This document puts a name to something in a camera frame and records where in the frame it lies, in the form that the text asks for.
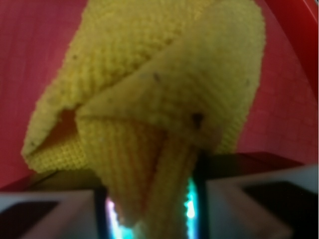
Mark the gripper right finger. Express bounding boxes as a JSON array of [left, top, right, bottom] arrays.
[[186, 152, 319, 239]]

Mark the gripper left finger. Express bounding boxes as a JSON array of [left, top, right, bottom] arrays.
[[0, 171, 112, 239]]

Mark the yellow cloth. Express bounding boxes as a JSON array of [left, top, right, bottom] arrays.
[[21, 0, 265, 239]]

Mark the red plastic tray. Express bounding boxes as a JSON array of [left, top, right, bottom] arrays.
[[0, 0, 319, 191]]

